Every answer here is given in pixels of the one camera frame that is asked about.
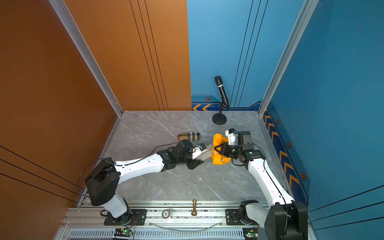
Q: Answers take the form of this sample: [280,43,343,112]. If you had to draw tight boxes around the plaid eyeglass pouch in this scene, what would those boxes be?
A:
[177,132,201,141]

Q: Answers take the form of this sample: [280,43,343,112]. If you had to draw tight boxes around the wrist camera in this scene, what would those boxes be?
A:
[225,129,253,146]
[192,143,207,160]

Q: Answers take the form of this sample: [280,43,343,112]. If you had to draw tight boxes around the aluminium corner post left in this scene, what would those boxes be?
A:
[49,0,123,117]

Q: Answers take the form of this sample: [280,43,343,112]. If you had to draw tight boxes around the aluminium corner post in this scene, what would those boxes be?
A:
[49,0,123,117]
[258,0,319,117]

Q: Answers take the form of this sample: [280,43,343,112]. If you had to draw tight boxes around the grey eyeglass case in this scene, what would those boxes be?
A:
[197,144,213,161]

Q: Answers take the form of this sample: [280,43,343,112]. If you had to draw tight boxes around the left green circuit board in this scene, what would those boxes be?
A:
[114,228,134,239]

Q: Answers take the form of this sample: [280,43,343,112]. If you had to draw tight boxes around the yellow microfibre cloth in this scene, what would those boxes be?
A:
[211,134,232,165]

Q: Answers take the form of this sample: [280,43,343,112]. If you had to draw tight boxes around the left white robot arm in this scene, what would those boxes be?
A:
[85,140,207,224]

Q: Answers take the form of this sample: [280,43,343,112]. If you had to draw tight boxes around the black microphone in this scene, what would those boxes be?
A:
[215,76,230,110]

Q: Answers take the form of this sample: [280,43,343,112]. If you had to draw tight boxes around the green circuit board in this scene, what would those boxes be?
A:
[242,228,259,240]
[114,228,134,239]

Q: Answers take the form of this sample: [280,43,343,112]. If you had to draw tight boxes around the aluminium corner post right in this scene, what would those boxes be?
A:
[258,0,319,117]

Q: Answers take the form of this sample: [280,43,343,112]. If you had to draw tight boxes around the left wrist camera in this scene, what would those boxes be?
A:
[192,143,207,160]

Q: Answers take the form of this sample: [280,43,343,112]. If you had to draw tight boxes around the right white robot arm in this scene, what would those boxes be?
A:
[214,143,308,240]

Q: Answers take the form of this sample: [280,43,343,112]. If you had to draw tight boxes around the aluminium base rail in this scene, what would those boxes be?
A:
[54,200,267,240]

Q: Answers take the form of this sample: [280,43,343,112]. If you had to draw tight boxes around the brass chess piece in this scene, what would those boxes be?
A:
[191,199,198,217]

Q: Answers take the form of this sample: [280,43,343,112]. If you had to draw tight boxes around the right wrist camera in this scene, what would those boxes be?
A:
[225,129,253,146]

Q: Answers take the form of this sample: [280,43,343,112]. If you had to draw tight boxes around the right green circuit board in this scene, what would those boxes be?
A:
[242,228,259,240]

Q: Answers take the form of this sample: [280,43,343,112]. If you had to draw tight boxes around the black microphone stand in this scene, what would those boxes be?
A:
[212,102,227,125]

